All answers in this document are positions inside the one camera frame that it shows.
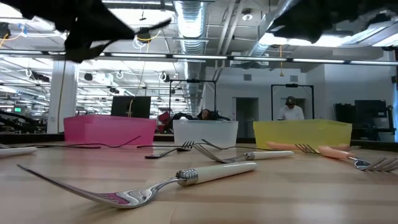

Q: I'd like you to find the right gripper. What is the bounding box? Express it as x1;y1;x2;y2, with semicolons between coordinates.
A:
269;0;368;44

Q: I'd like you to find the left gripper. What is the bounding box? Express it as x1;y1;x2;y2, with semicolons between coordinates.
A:
0;0;172;63

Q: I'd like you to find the white-handled silver fork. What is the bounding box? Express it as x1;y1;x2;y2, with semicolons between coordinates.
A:
17;161;258;209
192;143;295;164

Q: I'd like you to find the orange-handled silver fork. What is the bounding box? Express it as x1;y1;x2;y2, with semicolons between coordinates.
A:
294;142;351;156
317;145;398;173
266;141;362;153

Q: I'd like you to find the white utensil handle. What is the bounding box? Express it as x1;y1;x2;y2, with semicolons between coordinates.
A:
0;146;38;159

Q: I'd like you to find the round ceiling fixture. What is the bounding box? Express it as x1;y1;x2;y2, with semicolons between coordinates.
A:
241;8;254;22

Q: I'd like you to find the black monitor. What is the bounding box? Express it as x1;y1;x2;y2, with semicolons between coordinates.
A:
111;95;152;119

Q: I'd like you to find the white pillar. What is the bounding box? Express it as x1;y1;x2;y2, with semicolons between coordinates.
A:
46;60;79;134

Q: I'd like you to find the person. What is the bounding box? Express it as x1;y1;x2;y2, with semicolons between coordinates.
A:
277;95;305;121
197;108;216;121

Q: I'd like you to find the horizontal light bar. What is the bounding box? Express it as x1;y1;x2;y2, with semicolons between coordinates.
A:
0;49;398;67

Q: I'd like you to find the pink plastic bin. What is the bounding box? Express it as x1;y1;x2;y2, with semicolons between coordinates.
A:
63;114;157;147

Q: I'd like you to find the red chair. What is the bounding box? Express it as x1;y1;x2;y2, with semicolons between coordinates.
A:
157;111;172;134

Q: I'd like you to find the yellow plastic bin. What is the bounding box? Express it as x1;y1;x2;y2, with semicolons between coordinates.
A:
252;119;353;150

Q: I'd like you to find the dark equipment rack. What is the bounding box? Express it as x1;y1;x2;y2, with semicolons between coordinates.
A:
334;99;396;141

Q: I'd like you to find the clear plastic bin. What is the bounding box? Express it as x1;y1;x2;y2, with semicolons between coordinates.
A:
172;119;239;149

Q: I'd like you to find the black cord reel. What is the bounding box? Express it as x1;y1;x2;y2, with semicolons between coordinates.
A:
137;27;152;42

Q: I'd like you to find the black rig frame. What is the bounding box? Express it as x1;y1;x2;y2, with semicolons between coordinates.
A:
169;79;218;121
271;83;315;121

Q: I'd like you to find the yellow hanging cable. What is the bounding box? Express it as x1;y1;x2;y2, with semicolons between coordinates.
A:
57;60;67;133
127;29;163;118

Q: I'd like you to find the silver ventilation duct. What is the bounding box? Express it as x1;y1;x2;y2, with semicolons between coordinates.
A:
173;0;208;118

